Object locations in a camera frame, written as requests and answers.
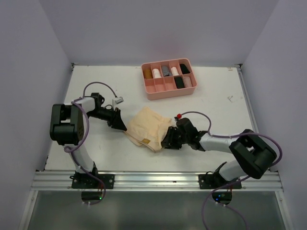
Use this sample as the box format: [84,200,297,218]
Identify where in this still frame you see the black underwear orange trim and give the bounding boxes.
[174,76,185,89]

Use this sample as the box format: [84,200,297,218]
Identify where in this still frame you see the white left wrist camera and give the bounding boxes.
[112,96,124,107]

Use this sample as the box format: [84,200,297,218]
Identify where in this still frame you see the brown rolled underwear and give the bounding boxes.
[143,69,153,79]

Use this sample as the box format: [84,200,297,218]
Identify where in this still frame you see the grey rolled underwear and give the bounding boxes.
[161,65,172,77]

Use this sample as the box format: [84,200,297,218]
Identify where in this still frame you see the pink divided organizer tray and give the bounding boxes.
[141,58,198,101]

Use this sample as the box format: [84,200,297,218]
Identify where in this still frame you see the black rolled underwear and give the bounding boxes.
[179,63,190,74]

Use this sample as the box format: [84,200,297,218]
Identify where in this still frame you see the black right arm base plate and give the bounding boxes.
[198,162,239,189]

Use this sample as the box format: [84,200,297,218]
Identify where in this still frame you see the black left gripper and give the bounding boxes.
[87,106,127,130]

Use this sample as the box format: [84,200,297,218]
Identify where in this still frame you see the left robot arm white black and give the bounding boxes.
[49,93,127,188]

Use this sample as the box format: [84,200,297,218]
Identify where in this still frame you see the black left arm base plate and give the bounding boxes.
[70,172,115,189]

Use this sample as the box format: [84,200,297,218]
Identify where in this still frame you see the aluminium table frame rail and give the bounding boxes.
[31,62,283,192]

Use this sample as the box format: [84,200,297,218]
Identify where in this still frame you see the beige underwear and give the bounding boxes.
[125,106,173,152]

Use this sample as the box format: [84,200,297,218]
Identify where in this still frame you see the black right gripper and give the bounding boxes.
[159,126,189,149]

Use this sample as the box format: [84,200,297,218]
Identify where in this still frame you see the pink underwear cream waistband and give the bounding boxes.
[183,76,193,88]

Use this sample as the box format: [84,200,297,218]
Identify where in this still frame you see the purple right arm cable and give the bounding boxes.
[179,111,283,230]

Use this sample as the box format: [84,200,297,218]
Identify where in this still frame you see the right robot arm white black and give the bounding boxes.
[161,118,277,188]

